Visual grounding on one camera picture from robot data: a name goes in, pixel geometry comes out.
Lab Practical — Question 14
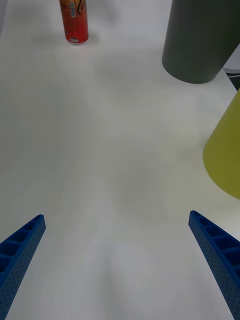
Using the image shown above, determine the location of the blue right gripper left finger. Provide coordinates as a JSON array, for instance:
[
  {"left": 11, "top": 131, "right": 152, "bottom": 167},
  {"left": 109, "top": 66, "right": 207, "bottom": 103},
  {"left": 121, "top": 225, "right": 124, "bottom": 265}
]
[{"left": 0, "top": 214, "right": 47, "bottom": 320}]

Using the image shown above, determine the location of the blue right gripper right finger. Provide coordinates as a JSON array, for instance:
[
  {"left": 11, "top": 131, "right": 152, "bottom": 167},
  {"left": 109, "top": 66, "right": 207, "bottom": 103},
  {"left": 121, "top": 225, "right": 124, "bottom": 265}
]
[{"left": 188, "top": 210, "right": 240, "bottom": 320}]

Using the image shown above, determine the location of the red drink can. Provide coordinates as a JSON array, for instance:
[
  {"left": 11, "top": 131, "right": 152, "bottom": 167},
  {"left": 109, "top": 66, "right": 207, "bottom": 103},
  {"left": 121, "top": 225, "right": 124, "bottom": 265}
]
[{"left": 59, "top": 0, "right": 89, "bottom": 46}]

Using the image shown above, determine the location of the yellow-green waste bin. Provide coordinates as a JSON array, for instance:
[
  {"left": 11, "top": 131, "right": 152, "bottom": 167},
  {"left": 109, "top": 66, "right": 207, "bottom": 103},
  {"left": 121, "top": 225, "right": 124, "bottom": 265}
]
[{"left": 202, "top": 87, "right": 240, "bottom": 200}]

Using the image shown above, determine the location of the grey waste bin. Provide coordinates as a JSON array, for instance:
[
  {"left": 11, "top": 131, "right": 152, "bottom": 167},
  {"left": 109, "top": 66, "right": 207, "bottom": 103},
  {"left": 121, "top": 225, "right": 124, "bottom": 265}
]
[{"left": 161, "top": 0, "right": 240, "bottom": 85}]

